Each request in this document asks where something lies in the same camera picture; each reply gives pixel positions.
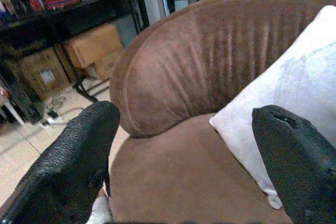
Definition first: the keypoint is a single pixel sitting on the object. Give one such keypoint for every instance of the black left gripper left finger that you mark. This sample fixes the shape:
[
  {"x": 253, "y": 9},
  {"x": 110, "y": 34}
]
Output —
[{"x": 65, "y": 161}]

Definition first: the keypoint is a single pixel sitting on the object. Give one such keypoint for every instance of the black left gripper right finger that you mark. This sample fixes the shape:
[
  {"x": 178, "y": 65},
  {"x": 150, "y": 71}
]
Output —
[{"x": 296, "y": 161}]

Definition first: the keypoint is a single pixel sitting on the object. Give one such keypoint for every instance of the white pillow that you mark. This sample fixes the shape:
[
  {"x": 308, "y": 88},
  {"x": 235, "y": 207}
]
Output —
[{"x": 294, "y": 85}]

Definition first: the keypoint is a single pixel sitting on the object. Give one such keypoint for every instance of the brown suede sofa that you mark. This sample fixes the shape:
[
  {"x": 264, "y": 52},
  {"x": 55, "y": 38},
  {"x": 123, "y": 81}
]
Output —
[{"x": 189, "y": 98}]

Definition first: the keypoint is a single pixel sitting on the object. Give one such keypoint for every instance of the white power strip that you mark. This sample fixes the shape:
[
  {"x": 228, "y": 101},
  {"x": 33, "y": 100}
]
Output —
[{"x": 51, "y": 119}]

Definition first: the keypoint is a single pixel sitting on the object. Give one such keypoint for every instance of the cardboard box with label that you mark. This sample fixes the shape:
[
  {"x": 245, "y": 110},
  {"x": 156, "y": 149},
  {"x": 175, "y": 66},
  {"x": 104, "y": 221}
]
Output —
[{"x": 39, "y": 74}]

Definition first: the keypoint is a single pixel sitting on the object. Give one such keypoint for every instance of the large cardboard box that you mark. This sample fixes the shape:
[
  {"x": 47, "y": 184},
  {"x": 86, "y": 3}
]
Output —
[{"x": 97, "y": 48}]

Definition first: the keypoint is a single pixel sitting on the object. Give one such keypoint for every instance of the black metal shelf rack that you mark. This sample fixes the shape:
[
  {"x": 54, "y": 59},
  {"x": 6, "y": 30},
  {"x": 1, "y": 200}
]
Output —
[{"x": 65, "y": 24}]

